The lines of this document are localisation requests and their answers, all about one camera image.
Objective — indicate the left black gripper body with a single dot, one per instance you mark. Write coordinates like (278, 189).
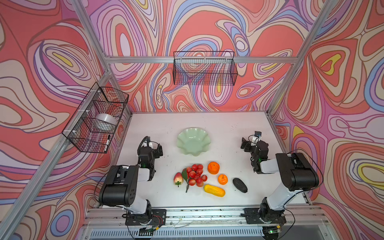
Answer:
(154, 155)

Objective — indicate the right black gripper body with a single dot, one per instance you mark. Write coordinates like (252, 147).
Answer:
(248, 148)

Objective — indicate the dark fake avocado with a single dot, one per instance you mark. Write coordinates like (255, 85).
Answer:
(240, 185)

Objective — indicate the red yellow fake peach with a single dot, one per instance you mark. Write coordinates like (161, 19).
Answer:
(178, 179)

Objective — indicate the small orange tangerine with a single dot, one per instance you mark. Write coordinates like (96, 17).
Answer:
(222, 179)

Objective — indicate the large orange fake fruit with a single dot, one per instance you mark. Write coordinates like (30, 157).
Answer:
(213, 168)

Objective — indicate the red lychee bunch with leaf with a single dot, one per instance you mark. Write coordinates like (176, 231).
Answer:
(194, 176)

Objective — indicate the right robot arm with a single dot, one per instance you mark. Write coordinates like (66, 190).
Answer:
(297, 176)

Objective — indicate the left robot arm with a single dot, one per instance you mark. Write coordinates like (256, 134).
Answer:
(119, 188)

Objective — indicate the green scalloped fruit bowl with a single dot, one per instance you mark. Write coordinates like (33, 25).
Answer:
(193, 141)

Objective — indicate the black marker in basket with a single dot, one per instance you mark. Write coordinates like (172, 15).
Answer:
(107, 143)

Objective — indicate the silver tape roll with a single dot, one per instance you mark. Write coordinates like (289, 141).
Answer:
(107, 118)

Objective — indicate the green circuit board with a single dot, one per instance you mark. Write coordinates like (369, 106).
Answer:
(147, 232)

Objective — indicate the black wire basket left wall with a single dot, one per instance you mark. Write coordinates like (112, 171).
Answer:
(88, 134)

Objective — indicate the black wire basket wall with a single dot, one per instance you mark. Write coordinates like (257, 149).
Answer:
(204, 68)
(88, 134)

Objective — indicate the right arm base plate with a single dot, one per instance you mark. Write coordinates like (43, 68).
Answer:
(268, 217)

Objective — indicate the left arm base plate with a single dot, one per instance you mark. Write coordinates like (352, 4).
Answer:
(154, 218)

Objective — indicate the black wire basket back wall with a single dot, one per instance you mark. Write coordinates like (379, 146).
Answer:
(204, 68)

